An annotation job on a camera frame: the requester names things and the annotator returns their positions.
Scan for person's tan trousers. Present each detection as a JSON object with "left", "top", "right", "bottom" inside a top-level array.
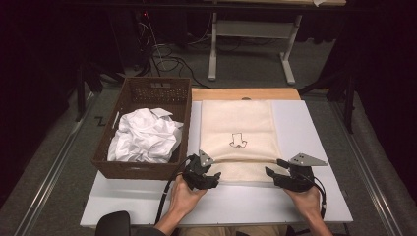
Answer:
[{"left": 178, "top": 224, "right": 289, "bottom": 236}]

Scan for black chair armrest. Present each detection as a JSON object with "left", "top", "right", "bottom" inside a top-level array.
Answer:
[{"left": 94, "top": 209, "right": 132, "bottom": 236}]

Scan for white shirt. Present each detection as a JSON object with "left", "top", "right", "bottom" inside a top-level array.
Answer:
[{"left": 106, "top": 107, "right": 185, "bottom": 164}]

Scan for metal floor rail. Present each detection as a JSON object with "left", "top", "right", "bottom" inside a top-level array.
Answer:
[
  {"left": 12, "top": 91, "right": 99, "bottom": 236},
  {"left": 328, "top": 99, "right": 409, "bottom": 236}
]

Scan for bundle of floor cables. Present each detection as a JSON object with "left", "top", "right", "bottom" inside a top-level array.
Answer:
[{"left": 137, "top": 11, "right": 210, "bottom": 89}]

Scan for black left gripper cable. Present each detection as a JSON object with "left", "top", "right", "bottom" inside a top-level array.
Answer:
[{"left": 154, "top": 154, "right": 197, "bottom": 225}]

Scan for white metal desk frame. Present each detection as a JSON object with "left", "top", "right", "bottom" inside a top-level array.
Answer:
[{"left": 208, "top": 12, "right": 303, "bottom": 87}]

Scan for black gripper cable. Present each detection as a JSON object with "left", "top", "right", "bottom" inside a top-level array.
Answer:
[
  {"left": 304, "top": 173, "right": 328, "bottom": 220},
  {"left": 154, "top": 154, "right": 197, "bottom": 225}
]

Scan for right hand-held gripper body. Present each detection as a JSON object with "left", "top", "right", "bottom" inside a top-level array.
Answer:
[{"left": 280, "top": 152, "right": 329, "bottom": 193}]

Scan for black metal stand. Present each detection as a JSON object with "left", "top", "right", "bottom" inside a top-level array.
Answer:
[
  {"left": 297, "top": 70, "right": 358, "bottom": 135},
  {"left": 74, "top": 62, "right": 127, "bottom": 123}
]

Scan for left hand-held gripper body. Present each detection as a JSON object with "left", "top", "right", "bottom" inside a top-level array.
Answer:
[{"left": 182, "top": 149, "right": 215, "bottom": 192}]

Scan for brown woven basket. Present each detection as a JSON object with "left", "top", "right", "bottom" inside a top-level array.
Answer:
[{"left": 90, "top": 76, "right": 193, "bottom": 181}]

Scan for person's right hand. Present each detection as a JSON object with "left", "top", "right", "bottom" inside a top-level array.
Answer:
[{"left": 282, "top": 185, "right": 325, "bottom": 222}]

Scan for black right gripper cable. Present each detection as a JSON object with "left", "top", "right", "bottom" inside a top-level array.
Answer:
[{"left": 304, "top": 173, "right": 328, "bottom": 220}]

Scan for cream mesh laundry bag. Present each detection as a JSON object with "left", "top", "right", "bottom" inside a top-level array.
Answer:
[{"left": 198, "top": 99, "right": 289, "bottom": 183}]

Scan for person's left hand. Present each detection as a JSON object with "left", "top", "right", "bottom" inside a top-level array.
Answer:
[{"left": 168, "top": 174, "right": 209, "bottom": 224}]

